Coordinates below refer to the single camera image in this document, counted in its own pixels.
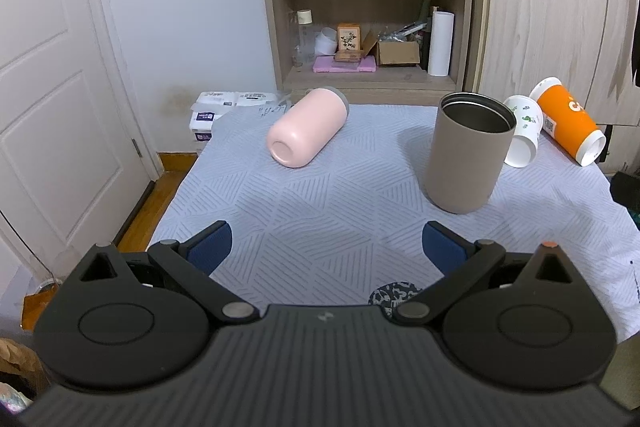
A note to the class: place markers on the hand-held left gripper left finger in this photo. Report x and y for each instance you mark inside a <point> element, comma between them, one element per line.
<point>212,249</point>

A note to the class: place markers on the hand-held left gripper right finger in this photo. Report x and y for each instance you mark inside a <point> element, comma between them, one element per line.
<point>442,251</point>

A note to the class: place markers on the pink cup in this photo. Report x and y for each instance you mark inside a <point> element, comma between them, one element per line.
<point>310,127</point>

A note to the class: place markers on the taupe metal-lined cup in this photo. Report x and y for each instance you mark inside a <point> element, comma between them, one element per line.
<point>465,167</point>

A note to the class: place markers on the white paper cup green print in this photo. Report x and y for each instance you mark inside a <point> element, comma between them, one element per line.
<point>525,134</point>

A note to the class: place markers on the orange paper cup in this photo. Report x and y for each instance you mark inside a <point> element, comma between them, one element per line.
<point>570,117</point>

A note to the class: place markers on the black patterned round pad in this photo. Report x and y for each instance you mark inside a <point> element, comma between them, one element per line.
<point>390,294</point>

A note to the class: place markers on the pale blue line-patterned cloth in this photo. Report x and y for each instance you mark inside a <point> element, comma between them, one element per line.
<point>325,207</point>

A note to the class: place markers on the white tissue pack purple label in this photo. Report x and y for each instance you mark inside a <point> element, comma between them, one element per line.
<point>202,124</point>

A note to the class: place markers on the orange plastic bag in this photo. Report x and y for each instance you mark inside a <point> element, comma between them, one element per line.
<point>37,307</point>

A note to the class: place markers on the black bag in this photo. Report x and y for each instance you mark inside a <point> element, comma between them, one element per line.
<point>625,194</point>

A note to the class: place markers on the open cardboard box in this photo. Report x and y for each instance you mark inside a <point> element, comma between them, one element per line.
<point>397,54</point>

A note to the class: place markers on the white cylinder roll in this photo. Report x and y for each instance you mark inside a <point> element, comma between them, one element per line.
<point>440,44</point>

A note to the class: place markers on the pink flat box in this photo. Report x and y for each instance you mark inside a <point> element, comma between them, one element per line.
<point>322,66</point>

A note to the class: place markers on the flat brown box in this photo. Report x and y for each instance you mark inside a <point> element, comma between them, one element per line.
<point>348,56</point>

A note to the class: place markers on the white door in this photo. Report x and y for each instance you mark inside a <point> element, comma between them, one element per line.
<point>50,107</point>

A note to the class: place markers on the brown paper bag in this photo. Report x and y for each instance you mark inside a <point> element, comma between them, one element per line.
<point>20,362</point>

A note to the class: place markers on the dark green bottle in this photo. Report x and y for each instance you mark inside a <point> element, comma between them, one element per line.
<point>425,27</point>

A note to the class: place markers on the clear bottle cream cap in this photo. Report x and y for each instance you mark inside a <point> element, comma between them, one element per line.
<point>303,37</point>

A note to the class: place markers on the brown flower print box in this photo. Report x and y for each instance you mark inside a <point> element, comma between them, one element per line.
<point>348,38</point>

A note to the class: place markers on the white tape roll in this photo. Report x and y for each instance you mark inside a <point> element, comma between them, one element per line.
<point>326,43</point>

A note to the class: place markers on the light wooden wardrobe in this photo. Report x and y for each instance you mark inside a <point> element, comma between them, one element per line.
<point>550,7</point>

